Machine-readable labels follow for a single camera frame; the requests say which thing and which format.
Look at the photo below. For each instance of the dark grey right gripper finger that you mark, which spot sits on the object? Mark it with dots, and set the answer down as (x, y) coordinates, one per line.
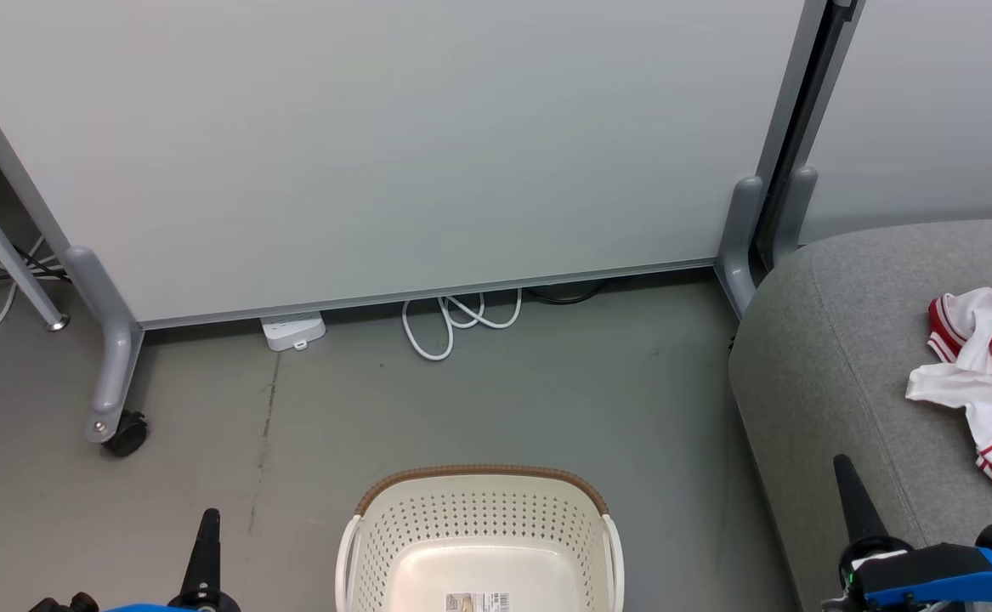
(857, 506)

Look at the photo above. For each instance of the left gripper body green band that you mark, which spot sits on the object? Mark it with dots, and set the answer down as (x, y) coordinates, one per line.
(202, 603)

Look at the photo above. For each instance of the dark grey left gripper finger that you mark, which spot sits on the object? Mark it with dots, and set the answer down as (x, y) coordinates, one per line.
(205, 557)

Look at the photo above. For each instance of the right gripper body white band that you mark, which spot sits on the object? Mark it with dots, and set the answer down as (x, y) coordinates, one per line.
(865, 557)

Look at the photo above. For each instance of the red and white sports garment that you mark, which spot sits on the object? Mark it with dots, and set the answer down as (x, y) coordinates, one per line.
(984, 374)

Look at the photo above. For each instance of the beige perforated laundry basket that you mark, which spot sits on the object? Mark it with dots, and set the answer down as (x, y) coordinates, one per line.
(478, 518)

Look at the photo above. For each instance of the black caster wheel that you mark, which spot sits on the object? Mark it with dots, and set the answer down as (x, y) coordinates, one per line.
(127, 435)

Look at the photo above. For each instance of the grey fabric sofa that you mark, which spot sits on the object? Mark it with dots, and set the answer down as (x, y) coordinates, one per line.
(853, 357)

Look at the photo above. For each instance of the white power strip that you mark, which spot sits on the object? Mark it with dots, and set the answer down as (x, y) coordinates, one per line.
(291, 327)

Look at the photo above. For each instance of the printed label sticker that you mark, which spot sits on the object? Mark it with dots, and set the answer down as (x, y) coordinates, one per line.
(477, 603)

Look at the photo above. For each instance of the grey table leg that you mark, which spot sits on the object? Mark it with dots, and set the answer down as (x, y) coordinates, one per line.
(2, 246)

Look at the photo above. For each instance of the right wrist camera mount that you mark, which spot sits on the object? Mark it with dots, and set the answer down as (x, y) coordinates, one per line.
(955, 578)

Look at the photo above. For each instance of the narrow white partition grey frame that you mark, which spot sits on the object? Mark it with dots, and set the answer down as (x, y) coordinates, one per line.
(929, 110)

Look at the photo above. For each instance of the wide white partition grey frame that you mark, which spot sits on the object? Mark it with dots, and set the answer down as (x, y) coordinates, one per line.
(376, 153)

